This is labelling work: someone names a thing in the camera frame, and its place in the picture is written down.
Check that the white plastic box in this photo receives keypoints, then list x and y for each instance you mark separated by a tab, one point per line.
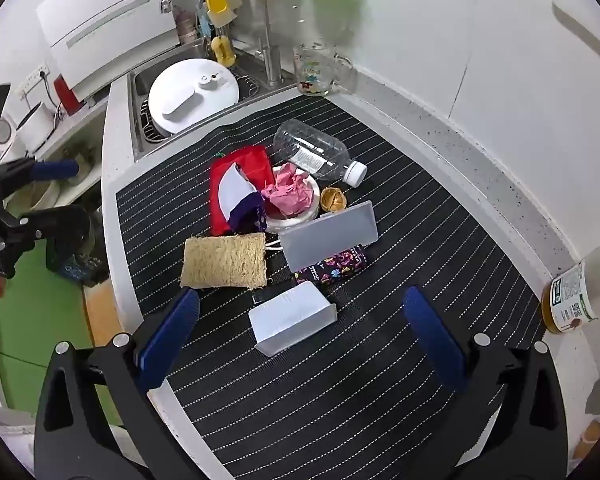
290	317

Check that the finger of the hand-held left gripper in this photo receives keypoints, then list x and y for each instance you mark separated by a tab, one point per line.
60	225
55	170

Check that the blue patterned box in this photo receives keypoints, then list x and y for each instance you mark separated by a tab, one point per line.
77	270

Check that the red mesh bag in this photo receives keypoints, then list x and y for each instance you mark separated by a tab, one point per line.
220	210

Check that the yellow faucet sponge holder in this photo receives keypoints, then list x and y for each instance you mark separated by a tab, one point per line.
217	2

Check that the juice bottle with label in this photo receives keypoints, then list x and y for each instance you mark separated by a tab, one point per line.
580	290

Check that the chrome kitchen faucet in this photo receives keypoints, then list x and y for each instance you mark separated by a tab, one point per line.
271	60

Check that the white round lid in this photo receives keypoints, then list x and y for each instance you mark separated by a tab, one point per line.
195	95

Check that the white rectangular plastic lid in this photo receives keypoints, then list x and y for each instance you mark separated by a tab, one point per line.
330	237

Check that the clear plastic bottle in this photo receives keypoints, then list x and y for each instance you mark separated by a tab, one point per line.
310	152

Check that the red container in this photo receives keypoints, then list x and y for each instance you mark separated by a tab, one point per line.
67	95

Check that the white countertop dishwasher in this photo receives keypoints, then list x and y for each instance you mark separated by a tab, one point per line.
105	25

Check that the printed glass mug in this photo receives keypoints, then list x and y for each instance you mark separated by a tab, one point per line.
312	70

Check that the white wall outlet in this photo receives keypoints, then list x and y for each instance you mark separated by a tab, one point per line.
32	77

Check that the loofah scrub pad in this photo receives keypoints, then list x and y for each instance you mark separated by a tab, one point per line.
225	262

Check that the yellow sponge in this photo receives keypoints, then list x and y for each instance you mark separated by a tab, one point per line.
222	52

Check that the white and purple wrapper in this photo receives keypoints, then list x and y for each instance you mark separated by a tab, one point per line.
237	192

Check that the steel sink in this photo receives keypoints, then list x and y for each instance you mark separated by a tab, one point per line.
140	85

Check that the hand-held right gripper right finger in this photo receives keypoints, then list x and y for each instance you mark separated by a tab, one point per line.
432	340

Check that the brown nut shell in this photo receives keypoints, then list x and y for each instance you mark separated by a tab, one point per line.
333	200

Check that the white paper bowl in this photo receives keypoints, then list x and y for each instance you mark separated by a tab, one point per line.
300	217

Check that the pink crumpled paper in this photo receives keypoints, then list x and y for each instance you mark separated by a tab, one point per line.
287	190

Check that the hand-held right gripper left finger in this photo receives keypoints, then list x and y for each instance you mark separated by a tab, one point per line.
170	330

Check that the dark floral wrapper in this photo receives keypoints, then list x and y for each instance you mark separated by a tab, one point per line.
337	265

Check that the black striped mat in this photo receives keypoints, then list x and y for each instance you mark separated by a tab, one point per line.
330	385

